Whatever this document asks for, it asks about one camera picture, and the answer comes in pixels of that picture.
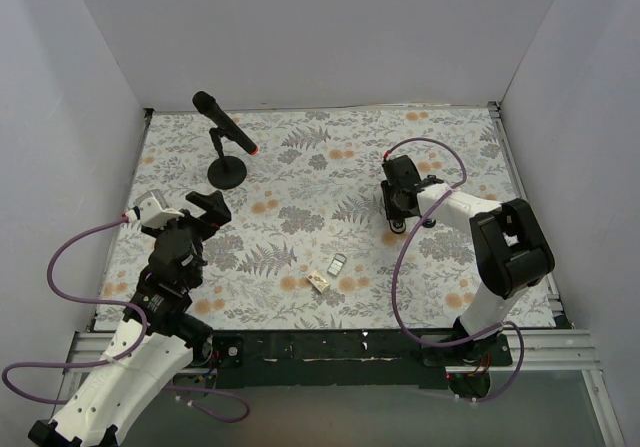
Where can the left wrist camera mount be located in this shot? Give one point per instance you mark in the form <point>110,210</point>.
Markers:
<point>151,210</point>

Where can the aluminium frame rail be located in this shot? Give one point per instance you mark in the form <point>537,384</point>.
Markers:
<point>544,349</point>

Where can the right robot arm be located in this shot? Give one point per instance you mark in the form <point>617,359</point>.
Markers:
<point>510,249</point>

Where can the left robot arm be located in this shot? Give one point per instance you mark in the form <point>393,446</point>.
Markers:
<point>156,336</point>

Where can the black microphone stand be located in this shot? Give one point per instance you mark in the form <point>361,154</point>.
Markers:
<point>226,172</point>

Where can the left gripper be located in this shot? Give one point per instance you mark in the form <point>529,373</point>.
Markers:
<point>198,219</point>

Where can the staple strips pack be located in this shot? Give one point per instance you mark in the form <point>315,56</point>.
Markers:
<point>336,264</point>

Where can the grey black stapler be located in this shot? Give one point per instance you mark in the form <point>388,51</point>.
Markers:
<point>397,226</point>

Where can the black microphone orange tip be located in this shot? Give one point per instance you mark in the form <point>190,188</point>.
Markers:
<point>207,106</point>

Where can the staple box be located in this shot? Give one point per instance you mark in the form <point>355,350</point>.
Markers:
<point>318,282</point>

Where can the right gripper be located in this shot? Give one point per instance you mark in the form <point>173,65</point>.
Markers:
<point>396,202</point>

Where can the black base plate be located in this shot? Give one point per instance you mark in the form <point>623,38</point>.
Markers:
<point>314,358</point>

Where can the floral patterned table mat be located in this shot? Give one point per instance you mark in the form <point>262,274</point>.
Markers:
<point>313,190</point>

